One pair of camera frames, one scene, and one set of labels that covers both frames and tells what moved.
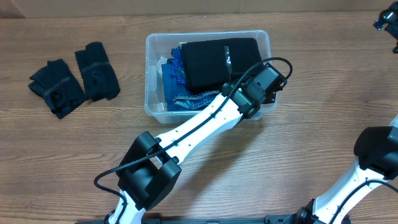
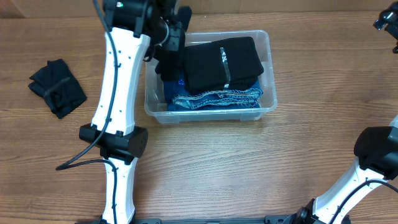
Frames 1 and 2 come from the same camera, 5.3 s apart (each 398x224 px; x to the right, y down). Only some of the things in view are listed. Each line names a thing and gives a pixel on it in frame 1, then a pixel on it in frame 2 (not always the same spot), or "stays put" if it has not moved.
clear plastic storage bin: [186, 71] stays put
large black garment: [204, 64] stays put
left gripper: [273, 97] to [169, 58]
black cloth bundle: [98, 79] to [171, 65]
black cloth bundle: [58, 86] stays put
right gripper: [390, 22] stays put
